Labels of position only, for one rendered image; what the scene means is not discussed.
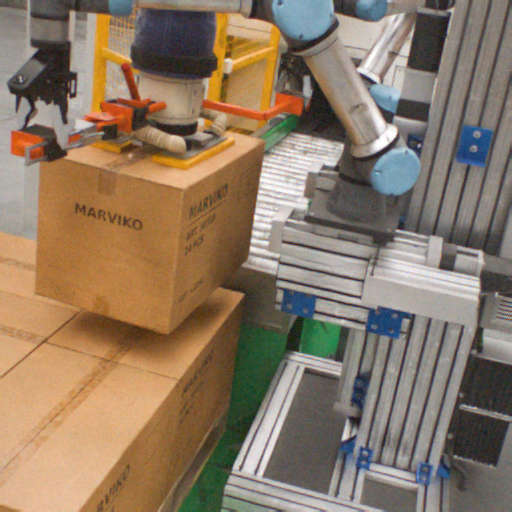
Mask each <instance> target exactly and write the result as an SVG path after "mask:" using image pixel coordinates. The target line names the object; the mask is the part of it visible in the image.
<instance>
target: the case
mask: <svg viewBox="0 0 512 512"><path fill-rule="evenodd" d="M221 135H224V136H228V137H234V139H235V144H234V145H233V146H230V147H228V148H226V149H224V150H222V151H221V153H219V154H216V155H214V156H212V157H210V158H208V159H207V160H205V161H203V162H200V163H198V164H196V165H194V166H193V168H191V169H189V170H181V169H177V168H172V166H168V165H164V164H160V163H156V162H152V157H153V156H154V155H156V154H158V152H161V151H163V150H165V149H163V148H160V147H157V146H154V145H152V144H146V145H143V146H137V147H135V148H132V149H129V150H127V151H124V152H122V154H118V152H113V151H109V150H105V149H100V148H96V147H92V146H86V147H83V148H81V149H78V148H75V149H71V150H69V151H66V152H68V156H67V157H64V158H62V159H58V160H56V161H53V162H50V163H49V162H44V161H43V162H39V188H38V217H37V245H36V274H35V294H38V295H41V296H44V298H49V299H52V300H55V301H58V302H62V303H66V304H69V305H72V306H76V307H79V308H83V309H86V310H90V312H93V313H96V314H100V315H104V316H107V317H110V318H113V319H118V320H121V321H124V322H127V323H131V324H135V325H138V327H141V328H145V329H148V330H152V331H155V332H158V333H162V334H165V335H168V334H169V333H170V332H171V331H172V330H174V329H175V328H176V327H177V325H179V324H180V323H181V322H182V321H183V320H184V319H185V318H186V317H187V316H189V315H190V314H191V313H192V311H193V310H194V309H196V308H197V307H198V306H199V305H200V304H201V303H203V302H204V301H205V300H206V299H207V298H208V296H209V295H210V294H211V293H213V292H214V291H215V290H216V289H218V288H219V287H220V286H221V285H222V284H223V282H224V281H225V280H226V279H227V278H228V277H230V276H232V275H233V274H234V273H235V272H236V271H237V270H238V269H239V267H240V266H241V265H242V264H243V263H244V262H245V261H248V259H249V252H250V246H251V238H252V231H253V224H254V217H255V209H256V203H257V195H258V189H259V182H260V174H262V168H263V160H264V154H265V146H266V141H265V140H260V139H256V137H251V136H247V135H242V134H238V133H233V132H228V131H224V132H223V134H221Z"/></svg>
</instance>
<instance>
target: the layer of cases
mask: <svg viewBox="0 0 512 512"><path fill-rule="evenodd" d="M36 245H37V241H33V239H28V238H24V237H20V236H15V235H11V234H8V233H3V232H0V512H157V511H158V510H159V507H160V506H162V504H163V503H164V501H165V499H166V498H167V496H168V494H169V492H170V490H171V489H172V487H173V486H174V484H176V482H177V480H178V478H179V477H180V475H181V473H182V472H183V470H184V469H185V466H186V464H187V463H188V461H190V460H191V458H192V456H193V455H194V452H195V451H196V449H197V447H198V446H199V444H200V443H201V441H202V438H204V437H205V435H206V434H207V432H208V430H209V429H210V427H211V425H212V423H213V421H214V420H215V418H216V417H218V415H219V413H220V411H221V409H222V408H223V406H224V404H225V403H226V401H227V400H228V397H229V395H230V390H231V387H232V382H233V375H234V368H235V361H236V353H237V346H238V338H239V332H240V324H241V317H242V309H243V302H244V293H240V292H236V291H232V290H227V289H223V288H218V289H216V290H215V291H214V292H213V293H211V294H210V295H209V296H208V298H207V299H206V300H205V301H204V302H203V303H201V304H200V305H199V306H198V307H197V308H196V309H194V310H193V311H192V313H191V314H190V315H189V316H187V317H186V318H185V319H184V320H183V321H182V322H181V323H180V324H179V325H177V327H176V328H175V329H174V330H172V331H171V332H170V333H169V334H168V335H165V334H162V333H158V332H155V331H152V330H148V329H145V328H141V327H138V325H135V324H131V323H127V322H124V321H121V320H118V319H113V318H110V317H107V316H104V315H100V314H96V313H93V312H90V310H86V309H83V308H79V307H76V306H72V305H69V304H66V303H62V302H58V301H55V300H52V299H49V298H44V296H41V295H38V294H35V274H36Z"/></svg>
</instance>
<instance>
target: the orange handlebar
mask: <svg viewBox="0 0 512 512"><path fill-rule="evenodd" d="M166 107H167V105H166V103H165V102H158V103H155V104H152V105H149V114H147V116H148V115H151V114H153V113H156V112H160V111H163V109H165V108H166ZM202 107H204V108H208V109H213V111H218V112H223V113H227V114H231V115H237V116H241V117H247V118H251V119H255V120H265V121H267V120H269V119H271V118H273V117H276V116H278V115H279V114H281V113H283V112H285V111H287V109H290V108H291V107H292V101H287V100H286V101H284V102H282V103H280V104H277V105H274V106H272V107H270V108H268V109H266V111H264V112H259V111H254V109H250V108H244V107H240V106H235V105H230V104H225V103H221V102H216V101H211V100H207V99H205V100H204V101H202ZM84 117H87V118H84V119H81V120H84V121H89V122H93V123H96V124H97V130H96V133H97V132H103V126H106V124H112V123H118V124H119V126H121V124H124V123H126V122H127V118H126V116H125V115H120V116H116V117H115V116H112V114H111V113H110V112H105V113H97V112H94V113H91V114H87V115H84ZM80 137H81V135H80V133H79V134H76V135H72V136H70V137H68V142H67V144H70V143H73V142H77V141H79V139H80ZM33 145H36V144H34V143H27V142H24V140H22V139H20V140H17V142H16V148H17V149H19V150H20V151H22V152H25V147H29V146H33ZM40 151H41V148H40V147H39V148H36V149H33V150H29V154H31V155H38V153H40Z"/></svg>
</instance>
